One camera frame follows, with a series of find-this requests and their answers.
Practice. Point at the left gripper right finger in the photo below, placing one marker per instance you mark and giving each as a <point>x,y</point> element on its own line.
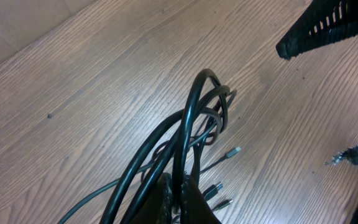
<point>193,206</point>

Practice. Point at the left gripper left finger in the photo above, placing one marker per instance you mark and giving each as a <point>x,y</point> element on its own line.
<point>157,209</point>

